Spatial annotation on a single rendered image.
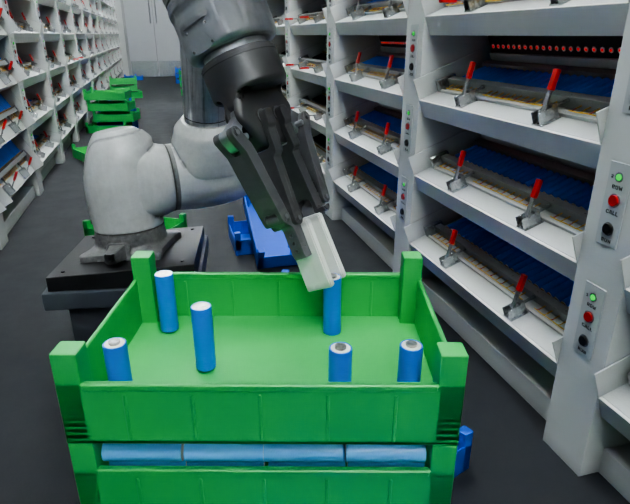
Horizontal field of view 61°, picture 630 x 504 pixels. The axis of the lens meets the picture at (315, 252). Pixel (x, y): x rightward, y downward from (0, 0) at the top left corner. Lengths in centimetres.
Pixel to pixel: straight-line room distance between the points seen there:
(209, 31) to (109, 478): 38
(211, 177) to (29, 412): 60
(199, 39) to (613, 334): 71
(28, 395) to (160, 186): 51
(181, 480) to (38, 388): 86
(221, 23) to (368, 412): 34
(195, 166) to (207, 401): 85
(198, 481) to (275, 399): 10
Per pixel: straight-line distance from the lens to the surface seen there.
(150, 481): 48
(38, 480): 108
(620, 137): 88
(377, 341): 55
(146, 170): 121
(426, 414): 43
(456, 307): 141
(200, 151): 121
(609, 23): 93
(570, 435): 106
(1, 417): 125
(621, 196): 88
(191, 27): 52
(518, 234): 107
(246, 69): 50
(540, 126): 102
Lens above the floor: 69
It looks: 22 degrees down
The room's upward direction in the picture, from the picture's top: straight up
